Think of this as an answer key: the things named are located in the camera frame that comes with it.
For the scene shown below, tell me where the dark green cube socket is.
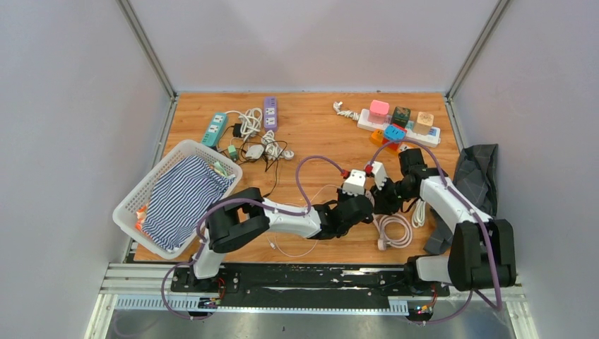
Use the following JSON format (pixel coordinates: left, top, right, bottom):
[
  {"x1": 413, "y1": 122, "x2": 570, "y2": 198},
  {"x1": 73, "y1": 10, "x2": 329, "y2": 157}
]
[{"x1": 391, "y1": 106, "x2": 411, "y2": 128}]

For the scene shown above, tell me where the dark grey cloth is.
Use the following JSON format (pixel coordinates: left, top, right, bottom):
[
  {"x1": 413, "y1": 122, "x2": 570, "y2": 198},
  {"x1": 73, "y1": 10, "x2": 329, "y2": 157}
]
[{"x1": 424, "y1": 143, "x2": 499, "y2": 255}]

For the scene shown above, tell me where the white power strip cable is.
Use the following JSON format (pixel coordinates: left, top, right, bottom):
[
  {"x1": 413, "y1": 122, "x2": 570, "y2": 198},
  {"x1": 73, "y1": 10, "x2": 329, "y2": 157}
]
[{"x1": 225, "y1": 106, "x2": 264, "y2": 141}]

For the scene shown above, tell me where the small white knotted cable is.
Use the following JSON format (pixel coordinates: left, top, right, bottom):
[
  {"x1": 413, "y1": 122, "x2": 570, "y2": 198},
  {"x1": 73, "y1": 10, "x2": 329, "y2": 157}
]
[{"x1": 332, "y1": 101, "x2": 360, "y2": 121}]

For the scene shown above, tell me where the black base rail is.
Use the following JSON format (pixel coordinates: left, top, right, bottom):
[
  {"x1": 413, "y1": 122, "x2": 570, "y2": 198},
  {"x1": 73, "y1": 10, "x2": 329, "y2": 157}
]
[{"x1": 167, "y1": 263, "x2": 450, "y2": 309}]

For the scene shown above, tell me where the purple power strip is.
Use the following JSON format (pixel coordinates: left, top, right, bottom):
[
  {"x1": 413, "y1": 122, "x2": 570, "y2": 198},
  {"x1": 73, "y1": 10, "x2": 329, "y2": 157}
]
[{"x1": 263, "y1": 96, "x2": 278, "y2": 133}]

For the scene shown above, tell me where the teal power strip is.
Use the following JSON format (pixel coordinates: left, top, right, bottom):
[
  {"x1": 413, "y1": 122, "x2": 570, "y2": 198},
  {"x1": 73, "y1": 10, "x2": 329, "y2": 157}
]
[{"x1": 201, "y1": 112, "x2": 228, "y2": 149}]

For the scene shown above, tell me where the white long power strip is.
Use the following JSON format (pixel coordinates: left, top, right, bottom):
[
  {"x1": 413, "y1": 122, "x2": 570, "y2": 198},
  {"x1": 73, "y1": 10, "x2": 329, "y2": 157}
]
[{"x1": 357, "y1": 109, "x2": 441, "y2": 148}]

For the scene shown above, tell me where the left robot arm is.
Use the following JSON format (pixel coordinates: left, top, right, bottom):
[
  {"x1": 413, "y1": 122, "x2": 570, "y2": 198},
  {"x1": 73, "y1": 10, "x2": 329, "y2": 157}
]
[{"x1": 189, "y1": 187, "x2": 374, "y2": 292}]

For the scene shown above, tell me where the orange power strip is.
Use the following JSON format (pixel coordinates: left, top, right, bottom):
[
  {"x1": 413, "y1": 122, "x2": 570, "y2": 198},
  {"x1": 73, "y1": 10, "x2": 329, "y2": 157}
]
[{"x1": 369, "y1": 129, "x2": 411, "y2": 155}]

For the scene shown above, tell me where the pink cube socket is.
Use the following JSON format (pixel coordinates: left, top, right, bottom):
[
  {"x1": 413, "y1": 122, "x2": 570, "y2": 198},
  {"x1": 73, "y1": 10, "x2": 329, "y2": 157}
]
[{"x1": 367, "y1": 100, "x2": 390, "y2": 124}]

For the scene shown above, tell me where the thin black cable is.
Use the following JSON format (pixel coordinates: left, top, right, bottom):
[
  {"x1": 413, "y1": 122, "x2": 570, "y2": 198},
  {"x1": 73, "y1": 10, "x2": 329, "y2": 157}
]
[{"x1": 236, "y1": 133, "x2": 289, "y2": 198}]

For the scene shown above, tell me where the green cube adapter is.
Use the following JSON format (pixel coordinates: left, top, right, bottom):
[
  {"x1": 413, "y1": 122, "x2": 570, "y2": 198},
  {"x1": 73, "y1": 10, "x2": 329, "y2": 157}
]
[{"x1": 227, "y1": 145, "x2": 239, "y2": 162}]

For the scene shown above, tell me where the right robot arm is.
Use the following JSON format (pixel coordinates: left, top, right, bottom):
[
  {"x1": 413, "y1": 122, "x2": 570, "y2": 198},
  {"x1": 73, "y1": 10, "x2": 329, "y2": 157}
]
[{"x1": 365, "y1": 148, "x2": 516, "y2": 295}]

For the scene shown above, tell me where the white cable with plug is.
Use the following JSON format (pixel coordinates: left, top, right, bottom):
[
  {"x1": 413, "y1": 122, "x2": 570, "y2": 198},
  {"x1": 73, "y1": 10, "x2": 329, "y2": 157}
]
[{"x1": 260, "y1": 130, "x2": 296, "y2": 162}]

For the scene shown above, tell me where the red cube socket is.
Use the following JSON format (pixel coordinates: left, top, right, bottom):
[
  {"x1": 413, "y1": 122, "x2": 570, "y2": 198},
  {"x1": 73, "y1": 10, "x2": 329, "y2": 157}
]
[{"x1": 381, "y1": 122, "x2": 407, "y2": 152}]

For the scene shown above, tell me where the white plastic basket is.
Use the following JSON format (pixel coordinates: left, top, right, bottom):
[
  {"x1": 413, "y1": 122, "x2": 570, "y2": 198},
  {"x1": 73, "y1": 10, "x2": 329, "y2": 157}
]
[{"x1": 112, "y1": 140, "x2": 243, "y2": 261}]

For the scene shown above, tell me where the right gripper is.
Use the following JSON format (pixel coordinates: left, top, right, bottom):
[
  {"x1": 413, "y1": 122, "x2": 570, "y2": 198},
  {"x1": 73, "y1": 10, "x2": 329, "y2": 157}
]
[{"x1": 371, "y1": 176, "x2": 416, "y2": 216}]

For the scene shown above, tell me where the blue cube socket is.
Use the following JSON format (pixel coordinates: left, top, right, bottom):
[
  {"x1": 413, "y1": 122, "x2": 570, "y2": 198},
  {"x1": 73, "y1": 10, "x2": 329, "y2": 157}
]
[{"x1": 383, "y1": 124, "x2": 407, "y2": 143}]

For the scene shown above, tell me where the black power adapter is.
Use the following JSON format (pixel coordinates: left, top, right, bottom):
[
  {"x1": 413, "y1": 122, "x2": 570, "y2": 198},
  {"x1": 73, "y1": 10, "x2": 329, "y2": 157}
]
[{"x1": 232, "y1": 123, "x2": 244, "y2": 138}]

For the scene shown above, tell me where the striped blue white cloth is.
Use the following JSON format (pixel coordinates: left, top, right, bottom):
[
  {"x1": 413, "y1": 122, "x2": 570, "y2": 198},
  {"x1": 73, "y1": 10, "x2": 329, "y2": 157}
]
[{"x1": 141, "y1": 155, "x2": 235, "y2": 252}]

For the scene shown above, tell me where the beige cube socket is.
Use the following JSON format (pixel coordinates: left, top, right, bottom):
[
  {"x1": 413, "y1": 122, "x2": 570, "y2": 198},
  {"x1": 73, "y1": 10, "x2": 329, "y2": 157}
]
[{"x1": 413, "y1": 112, "x2": 434, "y2": 135}]

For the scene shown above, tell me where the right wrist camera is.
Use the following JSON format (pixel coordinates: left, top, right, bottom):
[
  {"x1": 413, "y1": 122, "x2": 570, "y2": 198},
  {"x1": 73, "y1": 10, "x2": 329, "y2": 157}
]
[{"x1": 371, "y1": 161, "x2": 389, "y2": 191}]

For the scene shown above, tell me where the pink usb cable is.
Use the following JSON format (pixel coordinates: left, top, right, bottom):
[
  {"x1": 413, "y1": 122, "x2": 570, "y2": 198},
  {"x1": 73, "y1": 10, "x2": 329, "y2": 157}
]
[{"x1": 268, "y1": 183, "x2": 343, "y2": 258}]

